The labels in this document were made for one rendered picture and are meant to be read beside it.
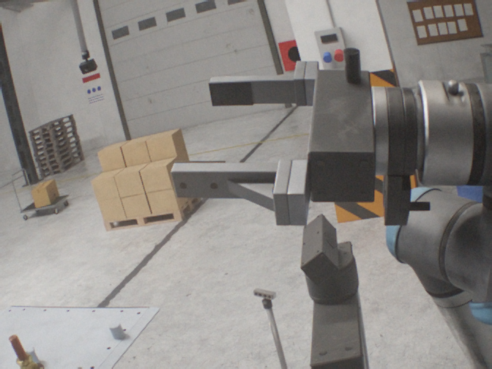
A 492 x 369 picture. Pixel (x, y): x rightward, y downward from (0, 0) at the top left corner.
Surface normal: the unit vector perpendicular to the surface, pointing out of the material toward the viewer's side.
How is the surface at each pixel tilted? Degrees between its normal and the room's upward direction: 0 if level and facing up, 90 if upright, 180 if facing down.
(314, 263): 90
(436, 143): 86
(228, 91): 111
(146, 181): 90
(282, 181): 24
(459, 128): 74
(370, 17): 90
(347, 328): 0
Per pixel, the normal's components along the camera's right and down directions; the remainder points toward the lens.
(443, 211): -0.58, -0.73
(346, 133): -0.12, -0.78
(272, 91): -0.16, 0.63
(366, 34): -0.29, 0.32
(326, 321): -0.24, -0.94
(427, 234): -0.91, -0.18
